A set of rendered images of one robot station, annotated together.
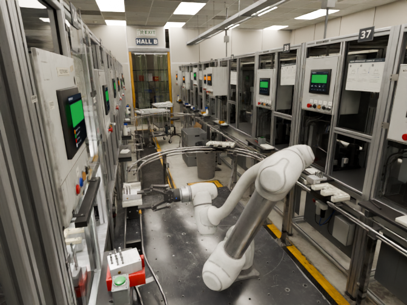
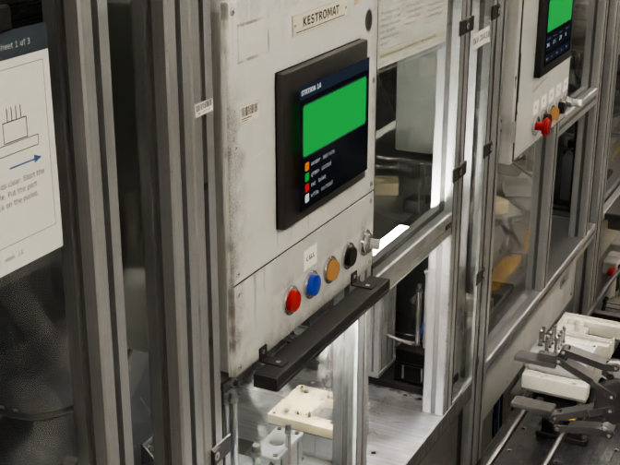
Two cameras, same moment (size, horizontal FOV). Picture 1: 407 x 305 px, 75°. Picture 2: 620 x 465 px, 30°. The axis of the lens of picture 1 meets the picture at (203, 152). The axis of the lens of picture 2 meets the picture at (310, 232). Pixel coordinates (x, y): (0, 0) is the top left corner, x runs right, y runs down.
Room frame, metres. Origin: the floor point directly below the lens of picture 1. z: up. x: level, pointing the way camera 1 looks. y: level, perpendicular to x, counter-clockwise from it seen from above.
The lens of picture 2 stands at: (-0.26, -0.53, 2.03)
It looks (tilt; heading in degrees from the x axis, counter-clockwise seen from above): 20 degrees down; 41
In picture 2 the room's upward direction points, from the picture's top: straight up
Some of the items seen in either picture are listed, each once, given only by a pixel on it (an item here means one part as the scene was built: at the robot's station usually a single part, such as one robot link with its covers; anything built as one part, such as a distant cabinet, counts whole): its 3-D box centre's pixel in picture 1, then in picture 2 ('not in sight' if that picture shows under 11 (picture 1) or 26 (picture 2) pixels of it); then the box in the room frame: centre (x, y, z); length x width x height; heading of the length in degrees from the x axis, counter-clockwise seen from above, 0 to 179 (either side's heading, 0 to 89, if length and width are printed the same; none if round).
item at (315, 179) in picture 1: (316, 177); not in sight; (2.05, -0.94, 0.92); 0.13 x 0.10 x 0.09; 105
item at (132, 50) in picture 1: (151, 88); not in sight; (9.49, 1.77, 1.31); 1.36 x 0.10 x 2.62; 105
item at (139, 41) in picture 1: (146, 41); not in sight; (9.42, 1.82, 2.81); 0.75 x 0.04 x 0.25; 105
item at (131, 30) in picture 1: (146, 37); not in sight; (9.47, 1.84, 2.96); 1.23 x 0.08 x 0.68; 105
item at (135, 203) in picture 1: (132, 196); (574, 363); (1.91, 0.57, 0.84); 0.36 x 0.14 x 0.10; 15
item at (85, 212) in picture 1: (88, 195); (325, 321); (0.84, 0.40, 1.37); 0.36 x 0.04 x 0.04; 15
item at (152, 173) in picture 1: (149, 153); not in sight; (5.88, 1.26, 0.01); 5.85 x 0.59 x 0.01; 15
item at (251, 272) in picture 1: (237, 262); not in sight; (1.29, -0.19, 0.71); 0.22 x 0.18 x 0.06; 15
